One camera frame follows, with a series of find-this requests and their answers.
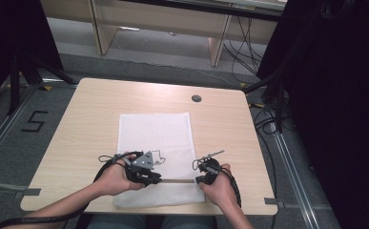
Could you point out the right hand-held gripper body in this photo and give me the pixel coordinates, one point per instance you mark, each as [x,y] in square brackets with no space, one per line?
[210,167]

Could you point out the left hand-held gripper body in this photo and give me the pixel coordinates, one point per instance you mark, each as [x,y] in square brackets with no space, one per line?
[142,167]

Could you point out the white towel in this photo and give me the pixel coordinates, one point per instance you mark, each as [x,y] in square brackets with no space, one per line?
[159,140]

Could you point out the person's right hand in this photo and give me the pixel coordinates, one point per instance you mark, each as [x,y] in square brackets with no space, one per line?
[220,191]

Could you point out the person's left hand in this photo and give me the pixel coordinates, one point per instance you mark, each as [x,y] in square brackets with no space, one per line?
[115,181]

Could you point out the person's legs in jeans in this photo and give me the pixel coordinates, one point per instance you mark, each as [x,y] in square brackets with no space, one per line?
[118,222]

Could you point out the grey tape strip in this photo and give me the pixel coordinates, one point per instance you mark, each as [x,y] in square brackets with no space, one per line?
[26,192]
[272,201]

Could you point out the black metal stand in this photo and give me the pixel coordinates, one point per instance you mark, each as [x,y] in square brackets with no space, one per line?
[15,82]
[279,95]

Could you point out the black curtain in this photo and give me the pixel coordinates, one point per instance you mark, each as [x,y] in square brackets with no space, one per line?
[338,95]
[10,38]

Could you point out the light wooden desk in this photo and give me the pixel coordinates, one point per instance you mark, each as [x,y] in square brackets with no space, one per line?
[159,19]

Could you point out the metal floor rail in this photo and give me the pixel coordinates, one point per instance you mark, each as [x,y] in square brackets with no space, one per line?
[295,178]
[4,130]

